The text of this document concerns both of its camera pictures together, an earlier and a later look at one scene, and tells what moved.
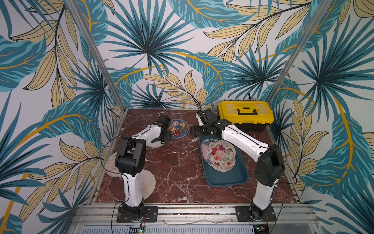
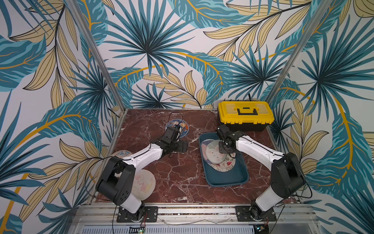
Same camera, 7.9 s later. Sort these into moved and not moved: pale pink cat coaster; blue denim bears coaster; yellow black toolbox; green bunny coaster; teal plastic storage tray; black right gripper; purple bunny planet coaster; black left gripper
Moved: black left gripper; black right gripper; green bunny coaster
Not moved: teal plastic storage tray; yellow black toolbox; purple bunny planet coaster; pale pink cat coaster; blue denim bears coaster
